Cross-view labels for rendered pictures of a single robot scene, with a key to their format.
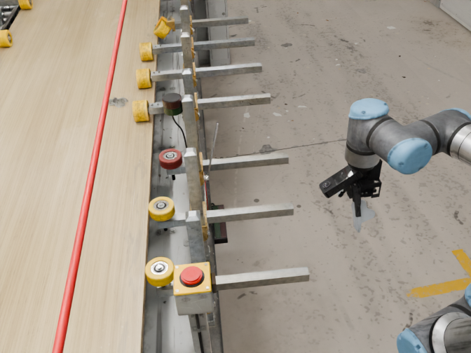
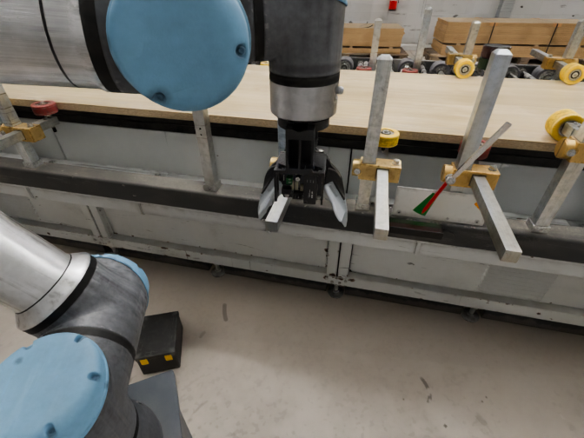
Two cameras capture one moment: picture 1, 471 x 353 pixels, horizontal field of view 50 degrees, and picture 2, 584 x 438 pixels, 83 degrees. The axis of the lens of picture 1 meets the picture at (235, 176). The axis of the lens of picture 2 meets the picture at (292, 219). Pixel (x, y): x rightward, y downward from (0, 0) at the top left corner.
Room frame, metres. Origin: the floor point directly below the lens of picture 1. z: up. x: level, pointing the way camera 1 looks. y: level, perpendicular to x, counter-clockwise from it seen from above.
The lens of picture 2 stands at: (1.15, -0.77, 1.29)
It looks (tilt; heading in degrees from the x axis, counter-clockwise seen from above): 37 degrees down; 106
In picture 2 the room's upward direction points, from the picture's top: straight up
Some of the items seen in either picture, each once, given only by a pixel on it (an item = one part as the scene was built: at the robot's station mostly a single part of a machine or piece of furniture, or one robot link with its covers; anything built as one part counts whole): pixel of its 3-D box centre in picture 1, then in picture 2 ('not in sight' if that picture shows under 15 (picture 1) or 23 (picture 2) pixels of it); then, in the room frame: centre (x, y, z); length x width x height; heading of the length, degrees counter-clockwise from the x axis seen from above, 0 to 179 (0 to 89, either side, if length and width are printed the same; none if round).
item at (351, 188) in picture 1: (362, 176); (301, 156); (1.04, -0.34, 1.08); 0.09 x 0.08 x 0.12; 99
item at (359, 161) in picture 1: (362, 152); (306, 97); (1.04, -0.33, 1.16); 0.10 x 0.09 x 0.05; 9
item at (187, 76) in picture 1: (193, 125); (567, 174); (1.62, 0.15, 0.88); 0.03 x 0.03 x 0.48; 3
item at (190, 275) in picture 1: (191, 276); not in sight; (0.61, 0.09, 1.22); 0.04 x 0.04 x 0.02
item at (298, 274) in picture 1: (233, 281); (291, 182); (0.92, 0.02, 0.81); 0.43 x 0.03 x 0.04; 93
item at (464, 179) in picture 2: (195, 169); (467, 175); (1.39, 0.14, 0.85); 0.13 x 0.06 x 0.05; 3
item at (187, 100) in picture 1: (194, 157); (468, 149); (1.37, 0.14, 0.92); 0.03 x 0.03 x 0.48; 3
